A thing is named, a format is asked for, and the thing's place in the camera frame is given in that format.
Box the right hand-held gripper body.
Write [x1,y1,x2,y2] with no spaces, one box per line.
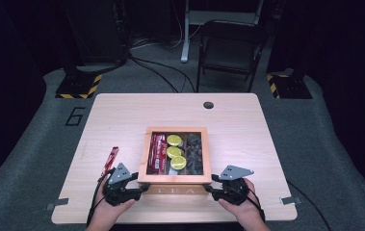
[218,165,255,207]

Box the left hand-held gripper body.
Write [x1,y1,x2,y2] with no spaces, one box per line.
[101,162,140,207]

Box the wooden tea box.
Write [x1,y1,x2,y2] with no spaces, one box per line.
[137,126,213,196]

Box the person's right hand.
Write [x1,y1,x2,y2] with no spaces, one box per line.
[218,178,265,226]

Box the person's left hand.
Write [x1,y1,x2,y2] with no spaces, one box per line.
[90,179,137,226]

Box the red stick packet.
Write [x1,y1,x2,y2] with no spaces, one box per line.
[156,133,169,176]
[98,145,120,183]
[146,133,159,175]

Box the grey tape strip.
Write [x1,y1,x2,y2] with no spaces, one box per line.
[279,195,302,206]
[45,197,70,212]

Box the black stand with striped base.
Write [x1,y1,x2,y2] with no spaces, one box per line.
[55,0,103,100]
[265,0,314,100]

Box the black folding chair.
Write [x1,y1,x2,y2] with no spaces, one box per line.
[196,19,269,93]

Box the white metal stand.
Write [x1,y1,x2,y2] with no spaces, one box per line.
[180,0,265,64]

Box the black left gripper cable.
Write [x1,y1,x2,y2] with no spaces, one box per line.
[86,167,117,227]

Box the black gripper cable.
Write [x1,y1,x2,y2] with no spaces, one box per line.
[86,167,117,227]
[247,187,266,223]

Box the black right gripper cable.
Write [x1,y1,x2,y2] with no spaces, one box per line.
[247,187,266,223]

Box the thin black floor cable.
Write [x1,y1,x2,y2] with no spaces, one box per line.
[286,180,332,231]

